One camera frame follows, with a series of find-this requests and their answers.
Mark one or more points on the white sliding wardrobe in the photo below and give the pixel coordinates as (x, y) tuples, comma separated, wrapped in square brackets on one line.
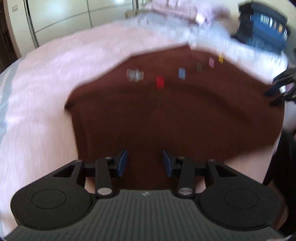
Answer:
[(34, 23)]

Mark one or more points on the blue storage bag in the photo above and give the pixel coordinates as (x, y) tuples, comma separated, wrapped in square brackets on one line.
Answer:
[(262, 27)]

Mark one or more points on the pink and grey bedspread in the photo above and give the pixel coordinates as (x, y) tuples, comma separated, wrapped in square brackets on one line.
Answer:
[(37, 135)]

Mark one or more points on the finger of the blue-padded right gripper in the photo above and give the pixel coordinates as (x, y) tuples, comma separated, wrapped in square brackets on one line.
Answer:
[(285, 78), (284, 97)]

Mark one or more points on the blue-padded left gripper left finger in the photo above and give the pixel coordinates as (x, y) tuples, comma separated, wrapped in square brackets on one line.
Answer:
[(107, 168)]

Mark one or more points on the pink folded garment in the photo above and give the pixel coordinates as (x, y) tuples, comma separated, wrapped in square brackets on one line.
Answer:
[(200, 12)]

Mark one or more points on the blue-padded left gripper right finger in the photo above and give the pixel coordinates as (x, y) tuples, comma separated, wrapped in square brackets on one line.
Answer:
[(183, 169)]

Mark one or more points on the maroon knit cardigan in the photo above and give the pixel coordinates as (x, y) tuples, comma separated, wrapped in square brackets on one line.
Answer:
[(158, 100)]

